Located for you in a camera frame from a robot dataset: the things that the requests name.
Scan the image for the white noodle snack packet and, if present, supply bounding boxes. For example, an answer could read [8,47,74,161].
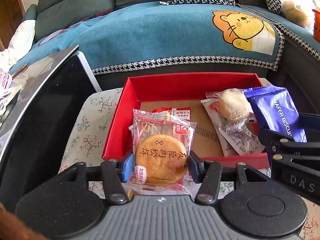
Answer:
[201,99,238,157]

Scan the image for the white printed sauce packet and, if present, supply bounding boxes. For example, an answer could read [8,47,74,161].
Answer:
[219,125,265,155]

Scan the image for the purple wafer biscuit packet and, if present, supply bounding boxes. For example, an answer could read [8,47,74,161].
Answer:
[244,85,307,142]

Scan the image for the meat floss cake packet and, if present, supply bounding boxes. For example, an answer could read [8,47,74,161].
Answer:
[128,109,197,194]

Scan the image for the clear white pastry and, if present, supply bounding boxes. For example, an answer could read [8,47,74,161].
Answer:
[206,88,255,127]

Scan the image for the white red spicy strip packet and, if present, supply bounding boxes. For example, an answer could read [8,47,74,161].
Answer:
[152,107,191,121]

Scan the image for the red cardboard box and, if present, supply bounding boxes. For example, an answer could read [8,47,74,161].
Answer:
[102,72,269,169]

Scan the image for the person left hand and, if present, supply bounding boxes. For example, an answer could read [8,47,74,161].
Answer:
[1,203,47,240]

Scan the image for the grey green sofa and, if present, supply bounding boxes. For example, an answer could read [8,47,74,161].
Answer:
[25,0,319,113]

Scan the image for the floral tablecloth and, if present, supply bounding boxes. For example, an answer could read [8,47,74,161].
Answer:
[59,88,319,239]

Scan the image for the orange plastic basket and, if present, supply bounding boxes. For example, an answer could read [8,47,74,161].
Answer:
[312,9,320,42]

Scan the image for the white printed plastic bag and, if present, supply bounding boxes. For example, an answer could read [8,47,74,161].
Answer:
[280,0,315,30]

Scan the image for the black glossy tv stand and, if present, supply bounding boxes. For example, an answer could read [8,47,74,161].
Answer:
[1,46,100,212]

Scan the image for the blue lion sofa cover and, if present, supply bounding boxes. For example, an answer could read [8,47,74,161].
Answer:
[11,2,285,74]

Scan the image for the white red plastic bag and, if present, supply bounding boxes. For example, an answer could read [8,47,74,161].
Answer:
[0,68,12,94]

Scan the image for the white cloth on sofa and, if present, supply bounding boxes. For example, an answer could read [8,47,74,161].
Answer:
[0,20,36,72]

